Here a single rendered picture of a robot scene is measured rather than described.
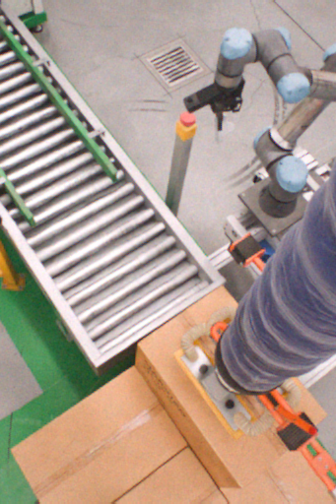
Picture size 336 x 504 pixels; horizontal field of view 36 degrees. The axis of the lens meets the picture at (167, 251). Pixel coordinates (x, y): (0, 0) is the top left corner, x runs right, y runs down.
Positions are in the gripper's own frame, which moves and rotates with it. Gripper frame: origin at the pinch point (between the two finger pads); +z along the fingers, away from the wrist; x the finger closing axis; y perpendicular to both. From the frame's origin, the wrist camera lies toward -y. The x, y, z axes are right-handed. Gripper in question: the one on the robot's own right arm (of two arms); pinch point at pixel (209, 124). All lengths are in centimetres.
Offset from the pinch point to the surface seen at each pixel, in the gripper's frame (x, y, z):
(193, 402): -74, -22, 53
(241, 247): -32.6, 5.5, 27.1
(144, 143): 100, 13, 148
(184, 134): 33, 8, 50
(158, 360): -57, -30, 53
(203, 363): -65, -17, 40
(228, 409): -81, -14, 40
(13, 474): -73, -101, 148
